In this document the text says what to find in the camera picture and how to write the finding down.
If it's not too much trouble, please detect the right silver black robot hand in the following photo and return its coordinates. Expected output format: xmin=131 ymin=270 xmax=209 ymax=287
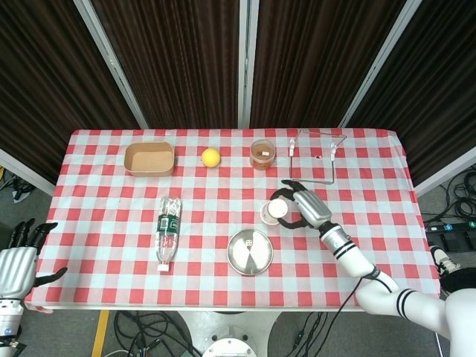
xmin=270 ymin=179 xmax=333 ymax=230

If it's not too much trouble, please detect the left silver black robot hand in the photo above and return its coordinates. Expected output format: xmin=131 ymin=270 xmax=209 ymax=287
xmin=0 ymin=218 xmax=68 ymax=299

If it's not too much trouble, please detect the white paper cup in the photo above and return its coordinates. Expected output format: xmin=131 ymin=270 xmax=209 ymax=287
xmin=260 ymin=199 xmax=289 ymax=226

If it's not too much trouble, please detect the clear plastic water bottle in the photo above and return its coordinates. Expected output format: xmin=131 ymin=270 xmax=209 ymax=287
xmin=154 ymin=196 xmax=183 ymax=273

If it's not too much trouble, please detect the clear jar with orange contents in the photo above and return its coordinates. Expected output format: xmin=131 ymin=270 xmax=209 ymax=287
xmin=249 ymin=138 xmax=277 ymax=171

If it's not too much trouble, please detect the round stainless steel plate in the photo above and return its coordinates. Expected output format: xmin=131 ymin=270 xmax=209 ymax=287
xmin=226 ymin=228 xmax=274 ymax=276

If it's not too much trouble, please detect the red white checkered tablecloth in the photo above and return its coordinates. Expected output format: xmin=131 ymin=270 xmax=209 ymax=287
xmin=26 ymin=128 xmax=442 ymax=312

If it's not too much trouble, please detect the yellow ball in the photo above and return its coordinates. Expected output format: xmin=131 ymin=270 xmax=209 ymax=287
xmin=201 ymin=148 xmax=222 ymax=169

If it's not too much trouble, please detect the white sneaker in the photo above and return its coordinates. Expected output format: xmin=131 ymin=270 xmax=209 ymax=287
xmin=430 ymin=245 xmax=462 ymax=277

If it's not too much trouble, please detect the dark brown partition screen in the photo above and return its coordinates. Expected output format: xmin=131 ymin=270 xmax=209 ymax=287
xmin=338 ymin=0 xmax=476 ymax=196
xmin=92 ymin=0 xmax=248 ymax=129
xmin=0 ymin=0 xmax=149 ymax=196
xmin=239 ymin=0 xmax=406 ymax=129

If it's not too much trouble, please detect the brown paper food box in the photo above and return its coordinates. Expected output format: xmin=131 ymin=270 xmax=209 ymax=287
xmin=123 ymin=141 xmax=176 ymax=178

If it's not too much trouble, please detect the metal wire rack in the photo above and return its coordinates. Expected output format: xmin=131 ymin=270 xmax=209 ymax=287
xmin=288 ymin=129 xmax=347 ymax=185

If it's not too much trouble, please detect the black floor cable bundle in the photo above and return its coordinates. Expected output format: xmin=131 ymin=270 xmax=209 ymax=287
xmin=0 ymin=167 xmax=34 ymax=204
xmin=111 ymin=311 xmax=202 ymax=357
xmin=423 ymin=174 xmax=476 ymax=224

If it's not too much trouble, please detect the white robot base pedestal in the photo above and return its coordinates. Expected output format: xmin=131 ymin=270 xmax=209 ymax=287
xmin=174 ymin=310 xmax=283 ymax=357

